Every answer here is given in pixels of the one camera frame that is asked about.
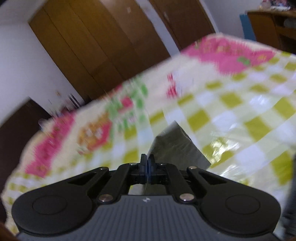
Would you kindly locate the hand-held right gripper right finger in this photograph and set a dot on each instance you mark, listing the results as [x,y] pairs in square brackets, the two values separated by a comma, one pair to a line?
[150,170]

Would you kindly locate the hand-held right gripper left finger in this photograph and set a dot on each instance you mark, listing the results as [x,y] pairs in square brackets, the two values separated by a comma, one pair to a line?
[143,169]

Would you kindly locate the grey pants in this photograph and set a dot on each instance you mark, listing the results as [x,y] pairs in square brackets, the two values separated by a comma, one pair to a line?
[175,148]

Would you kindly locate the checked printed bed blanket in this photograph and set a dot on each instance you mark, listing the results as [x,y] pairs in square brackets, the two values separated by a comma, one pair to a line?
[231,104]

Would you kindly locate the brown wooden wardrobe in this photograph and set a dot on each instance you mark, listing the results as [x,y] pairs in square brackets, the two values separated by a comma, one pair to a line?
[97,46]

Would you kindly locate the dark brown bed headboard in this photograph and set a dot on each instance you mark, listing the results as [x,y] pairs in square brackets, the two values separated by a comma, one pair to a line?
[16,118]

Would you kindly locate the brown wooden door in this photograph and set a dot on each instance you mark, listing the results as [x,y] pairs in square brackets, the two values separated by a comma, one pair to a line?
[185,20]

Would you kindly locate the brown wooden desk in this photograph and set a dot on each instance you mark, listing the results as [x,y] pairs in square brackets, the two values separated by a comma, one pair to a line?
[266,27]

